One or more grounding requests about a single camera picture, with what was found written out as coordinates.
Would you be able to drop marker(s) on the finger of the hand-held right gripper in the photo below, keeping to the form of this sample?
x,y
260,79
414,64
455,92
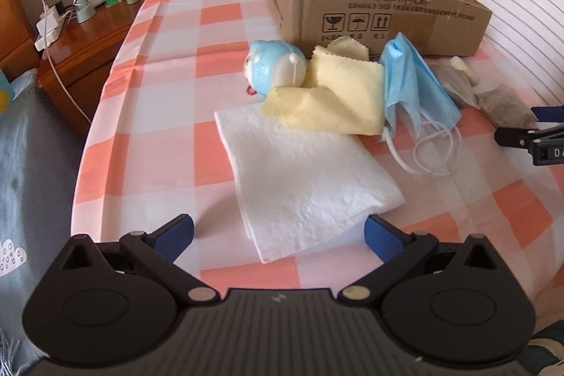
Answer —
x,y
548,114
513,137

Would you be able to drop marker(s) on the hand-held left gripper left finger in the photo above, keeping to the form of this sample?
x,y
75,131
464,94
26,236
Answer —
x,y
176,235

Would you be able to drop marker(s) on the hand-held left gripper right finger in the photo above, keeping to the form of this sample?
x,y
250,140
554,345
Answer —
x,y
383,237

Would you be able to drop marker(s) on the grey sachet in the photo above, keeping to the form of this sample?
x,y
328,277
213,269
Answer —
x,y
456,87
506,107

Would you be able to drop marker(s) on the cream fabric piece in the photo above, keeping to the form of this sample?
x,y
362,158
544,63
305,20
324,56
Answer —
x,y
462,65

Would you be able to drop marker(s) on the blue face mask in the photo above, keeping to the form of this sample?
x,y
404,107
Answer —
x,y
434,94
398,72

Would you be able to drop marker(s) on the white towel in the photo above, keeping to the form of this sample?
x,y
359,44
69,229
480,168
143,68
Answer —
x,y
299,173

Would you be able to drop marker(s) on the large yellow cloth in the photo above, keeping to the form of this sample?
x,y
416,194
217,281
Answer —
x,y
343,94

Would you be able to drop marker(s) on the small yellow cloth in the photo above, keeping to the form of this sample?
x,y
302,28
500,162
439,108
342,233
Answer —
x,y
348,48

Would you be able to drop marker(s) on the blue and white plush toy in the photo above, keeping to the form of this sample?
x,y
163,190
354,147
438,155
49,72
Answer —
x,y
264,67

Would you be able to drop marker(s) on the cardboard box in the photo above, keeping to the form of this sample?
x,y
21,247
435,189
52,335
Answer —
x,y
308,6

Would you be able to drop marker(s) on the white louvered shutter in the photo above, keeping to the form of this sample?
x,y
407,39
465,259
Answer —
x,y
528,6

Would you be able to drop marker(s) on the grey printed blanket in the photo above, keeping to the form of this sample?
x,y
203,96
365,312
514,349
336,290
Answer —
x,y
35,182

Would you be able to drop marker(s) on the dark cloth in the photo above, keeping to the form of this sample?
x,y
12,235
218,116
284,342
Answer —
x,y
548,352

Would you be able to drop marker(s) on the wooden nightstand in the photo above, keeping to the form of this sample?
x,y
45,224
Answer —
x,y
88,45

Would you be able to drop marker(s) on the yellow and blue snack bag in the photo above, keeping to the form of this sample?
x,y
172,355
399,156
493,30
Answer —
x,y
3,92

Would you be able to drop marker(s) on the white power strip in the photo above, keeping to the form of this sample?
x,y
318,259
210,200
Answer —
x,y
46,34

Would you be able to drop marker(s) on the white charger plug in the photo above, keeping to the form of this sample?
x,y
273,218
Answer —
x,y
50,12

